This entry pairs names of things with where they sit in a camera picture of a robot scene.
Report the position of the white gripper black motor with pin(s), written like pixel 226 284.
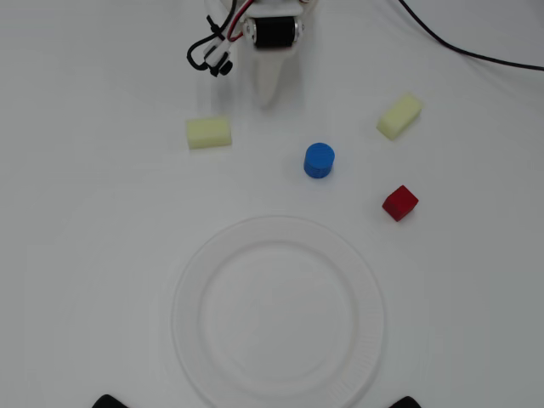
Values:
pixel 274 33

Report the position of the blue cylinder block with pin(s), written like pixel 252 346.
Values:
pixel 319 160

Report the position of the pale yellow foam block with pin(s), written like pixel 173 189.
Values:
pixel 209 133
pixel 399 117

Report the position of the red cube block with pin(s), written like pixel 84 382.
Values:
pixel 399 204

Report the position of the white round plate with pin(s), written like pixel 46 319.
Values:
pixel 278 314

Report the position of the black rounded stand foot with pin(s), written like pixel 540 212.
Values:
pixel 108 401
pixel 406 402

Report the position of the small camera white mount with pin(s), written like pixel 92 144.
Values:
pixel 219 57

